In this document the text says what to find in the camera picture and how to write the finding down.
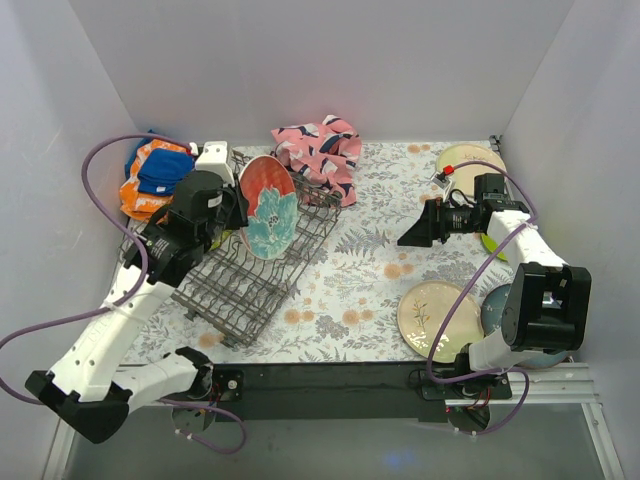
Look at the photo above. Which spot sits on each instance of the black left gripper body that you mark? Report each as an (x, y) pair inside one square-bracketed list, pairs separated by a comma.
[(238, 206)]

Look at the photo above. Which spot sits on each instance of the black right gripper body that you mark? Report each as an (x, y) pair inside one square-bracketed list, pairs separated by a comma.
[(441, 220)]

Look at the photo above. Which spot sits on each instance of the red plate with teal flower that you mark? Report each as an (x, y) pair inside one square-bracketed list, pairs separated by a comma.
[(272, 207)]

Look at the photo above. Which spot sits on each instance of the olive green dotted plate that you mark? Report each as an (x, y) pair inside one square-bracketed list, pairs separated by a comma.
[(220, 240)]

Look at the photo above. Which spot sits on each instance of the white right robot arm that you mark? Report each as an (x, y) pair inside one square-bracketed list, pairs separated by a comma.
[(547, 305)]

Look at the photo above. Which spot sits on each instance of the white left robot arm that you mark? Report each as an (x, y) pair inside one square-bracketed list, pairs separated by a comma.
[(86, 388)]

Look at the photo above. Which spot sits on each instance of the lime green plate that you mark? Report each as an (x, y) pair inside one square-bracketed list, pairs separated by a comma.
[(490, 245)]

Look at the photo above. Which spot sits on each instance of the orange and blue cloth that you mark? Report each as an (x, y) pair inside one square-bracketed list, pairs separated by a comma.
[(152, 174)]

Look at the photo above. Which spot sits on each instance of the cream and green plate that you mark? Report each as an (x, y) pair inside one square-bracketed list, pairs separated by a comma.
[(421, 312)]

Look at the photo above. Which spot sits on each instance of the grey blue plate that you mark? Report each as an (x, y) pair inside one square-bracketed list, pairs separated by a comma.
[(491, 314)]

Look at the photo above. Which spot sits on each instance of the pink patterned cloth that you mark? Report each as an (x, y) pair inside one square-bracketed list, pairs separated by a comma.
[(326, 154)]

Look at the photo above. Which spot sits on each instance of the floral tablecloth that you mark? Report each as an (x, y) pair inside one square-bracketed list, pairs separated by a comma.
[(344, 305)]

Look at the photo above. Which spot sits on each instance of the black base bar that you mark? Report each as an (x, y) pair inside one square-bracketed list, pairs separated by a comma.
[(347, 390)]

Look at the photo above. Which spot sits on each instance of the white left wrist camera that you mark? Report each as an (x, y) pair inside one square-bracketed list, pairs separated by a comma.
[(212, 156)]

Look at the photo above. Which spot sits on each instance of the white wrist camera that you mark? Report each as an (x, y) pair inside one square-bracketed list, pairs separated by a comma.
[(444, 179), (212, 156)]

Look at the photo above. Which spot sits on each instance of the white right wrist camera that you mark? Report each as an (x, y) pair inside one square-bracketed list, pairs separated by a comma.
[(444, 179)]

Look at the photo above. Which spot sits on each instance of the grey wire dish rack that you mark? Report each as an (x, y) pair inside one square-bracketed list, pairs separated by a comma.
[(239, 293)]

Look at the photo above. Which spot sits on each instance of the aluminium rail frame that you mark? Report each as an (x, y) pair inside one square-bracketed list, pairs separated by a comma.
[(551, 428)]

